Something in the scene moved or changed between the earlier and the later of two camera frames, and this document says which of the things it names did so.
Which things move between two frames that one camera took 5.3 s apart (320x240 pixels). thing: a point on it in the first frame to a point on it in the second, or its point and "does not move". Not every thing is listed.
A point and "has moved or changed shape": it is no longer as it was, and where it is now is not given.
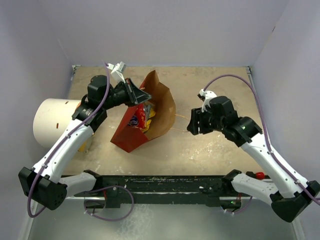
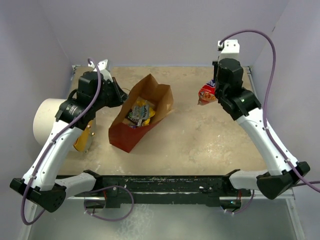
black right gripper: [197, 115] to [215, 64]
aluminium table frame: [251, 80] does not move
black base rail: [193, 191] does not move
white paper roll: [51, 117] does not move
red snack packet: [138, 119] has moved or changed shape
